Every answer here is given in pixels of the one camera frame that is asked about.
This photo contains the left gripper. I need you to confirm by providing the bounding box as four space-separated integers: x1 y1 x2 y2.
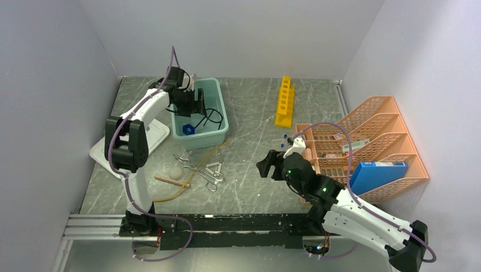
172 87 207 117

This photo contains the black wire ring stand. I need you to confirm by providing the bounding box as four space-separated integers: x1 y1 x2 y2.
200 108 224 130

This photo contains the mint green plastic bin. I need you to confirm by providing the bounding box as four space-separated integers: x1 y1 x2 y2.
171 78 229 150

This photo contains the graduated cylinder blue base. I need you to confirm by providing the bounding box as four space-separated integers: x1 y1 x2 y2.
182 114 205 135

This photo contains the yellow test tube rack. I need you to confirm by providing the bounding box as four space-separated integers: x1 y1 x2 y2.
275 76 295 128

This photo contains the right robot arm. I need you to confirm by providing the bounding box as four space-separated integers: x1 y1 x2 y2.
256 150 428 271

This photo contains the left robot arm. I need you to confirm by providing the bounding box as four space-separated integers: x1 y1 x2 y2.
104 67 205 236

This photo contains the amber rubber tubing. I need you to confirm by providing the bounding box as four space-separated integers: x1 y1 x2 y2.
153 139 231 203

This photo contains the white plastic bin lid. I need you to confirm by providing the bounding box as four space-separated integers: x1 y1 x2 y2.
89 119 170 179

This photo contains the wooden dowel rod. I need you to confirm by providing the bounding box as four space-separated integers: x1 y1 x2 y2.
154 175 191 188

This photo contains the blue binder folder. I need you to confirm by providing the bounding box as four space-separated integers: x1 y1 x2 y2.
349 161 408 196

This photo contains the orange mesh file organizer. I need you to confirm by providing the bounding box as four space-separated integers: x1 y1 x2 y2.
295 96 429 204

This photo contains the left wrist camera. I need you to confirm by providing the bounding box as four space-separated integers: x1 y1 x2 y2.
181 73 197 91

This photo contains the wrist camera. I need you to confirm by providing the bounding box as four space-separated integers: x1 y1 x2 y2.
181 73 197 91
283 136 306 159

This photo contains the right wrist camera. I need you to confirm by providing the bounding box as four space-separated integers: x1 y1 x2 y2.
283 136 306 159

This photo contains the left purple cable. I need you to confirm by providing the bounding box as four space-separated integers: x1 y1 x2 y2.
108 45 180 219

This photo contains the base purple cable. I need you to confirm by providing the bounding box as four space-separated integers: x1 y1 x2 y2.
131 215 194 263

